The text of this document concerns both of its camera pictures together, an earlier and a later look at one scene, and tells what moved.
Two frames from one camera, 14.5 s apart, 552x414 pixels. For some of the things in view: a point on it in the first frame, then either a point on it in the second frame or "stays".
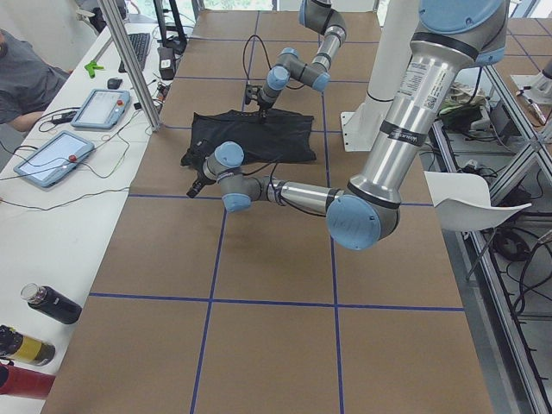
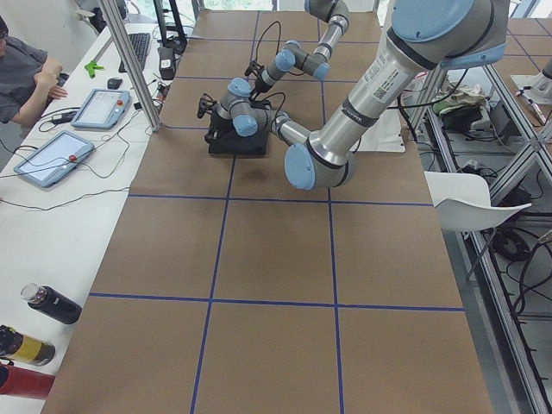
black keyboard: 140,43 stays
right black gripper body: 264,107 to 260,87
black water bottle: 52,303 stays
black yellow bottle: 15,346 stays
